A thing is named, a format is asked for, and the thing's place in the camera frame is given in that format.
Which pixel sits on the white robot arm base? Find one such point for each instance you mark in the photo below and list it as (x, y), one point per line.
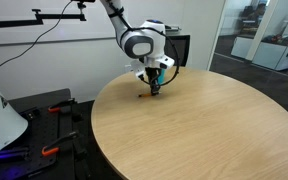
(0, 123)

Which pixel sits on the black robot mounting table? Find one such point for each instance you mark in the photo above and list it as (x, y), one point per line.
(47, 133)

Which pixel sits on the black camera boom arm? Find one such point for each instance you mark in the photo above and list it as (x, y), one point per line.
(17, 22)

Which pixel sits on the black mesh office chair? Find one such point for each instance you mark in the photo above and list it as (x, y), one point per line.
(182, 50)

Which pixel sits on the white low cabinet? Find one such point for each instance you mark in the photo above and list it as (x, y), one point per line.
(267, 53)

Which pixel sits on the orange and black clamp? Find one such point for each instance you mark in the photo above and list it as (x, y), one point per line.
(60, 105)
(55, 146)

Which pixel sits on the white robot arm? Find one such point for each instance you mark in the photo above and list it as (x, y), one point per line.
(137, 43)

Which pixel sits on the white wall outlet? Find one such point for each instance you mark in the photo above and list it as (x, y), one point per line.
(128, 68)

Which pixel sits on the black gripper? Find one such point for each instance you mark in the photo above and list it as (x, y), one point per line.
(153, 75)

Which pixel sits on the seated person in background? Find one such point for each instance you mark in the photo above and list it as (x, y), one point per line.
(259, 11)

